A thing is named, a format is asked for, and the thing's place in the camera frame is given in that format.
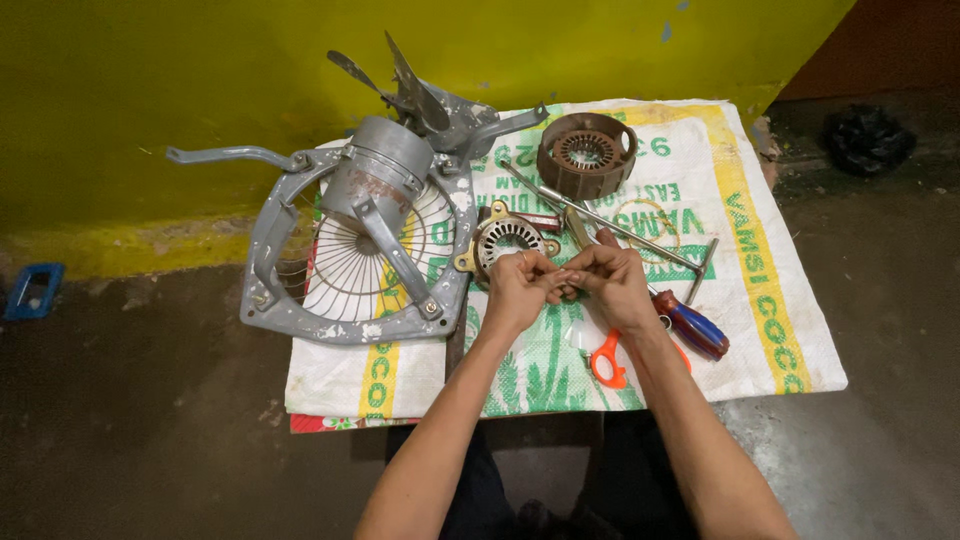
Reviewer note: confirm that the large printed white woven sack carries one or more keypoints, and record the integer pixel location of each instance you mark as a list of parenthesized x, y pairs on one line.
[(742, 247)]

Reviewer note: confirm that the person's black trousers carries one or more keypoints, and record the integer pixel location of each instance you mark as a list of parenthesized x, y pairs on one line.
[(480, 495)]

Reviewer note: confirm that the grey metal fan blade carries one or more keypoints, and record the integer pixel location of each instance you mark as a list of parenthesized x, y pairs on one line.
[(420, 97)]

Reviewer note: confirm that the red floral cloth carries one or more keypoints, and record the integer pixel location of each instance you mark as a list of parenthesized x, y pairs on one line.
[(322, 424)]

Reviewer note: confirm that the red and blue screwdriver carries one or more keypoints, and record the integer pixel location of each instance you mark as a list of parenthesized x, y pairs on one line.
[(694, 326)]

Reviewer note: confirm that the person's right hand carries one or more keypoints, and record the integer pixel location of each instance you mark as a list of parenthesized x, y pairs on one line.
[(619, 285)]

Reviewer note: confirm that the blue plastic frame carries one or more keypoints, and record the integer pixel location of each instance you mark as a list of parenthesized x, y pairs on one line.
[(34, 291)]

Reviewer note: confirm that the silver motor end cover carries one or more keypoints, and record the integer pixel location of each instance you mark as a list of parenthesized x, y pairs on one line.
[(501, 238)]

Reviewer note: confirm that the person's left hand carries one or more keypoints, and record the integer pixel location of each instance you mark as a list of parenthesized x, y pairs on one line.
[(514, 292)]

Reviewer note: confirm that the black plastic bag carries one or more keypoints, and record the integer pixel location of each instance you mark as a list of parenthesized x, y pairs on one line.
[(866, 139)]

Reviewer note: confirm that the grey fan motor housing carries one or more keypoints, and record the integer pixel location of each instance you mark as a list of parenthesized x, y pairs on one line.
[(379, 176)]

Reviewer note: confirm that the small printed white woven sack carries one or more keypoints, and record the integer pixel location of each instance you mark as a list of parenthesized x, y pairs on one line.
[(330, 375)]

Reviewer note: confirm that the white plastic piece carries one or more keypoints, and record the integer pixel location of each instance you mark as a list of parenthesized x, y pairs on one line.
[(586, 335)]

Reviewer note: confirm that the grey exhaust fan frame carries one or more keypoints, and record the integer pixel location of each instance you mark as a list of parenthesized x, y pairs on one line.
[(296, 315)]

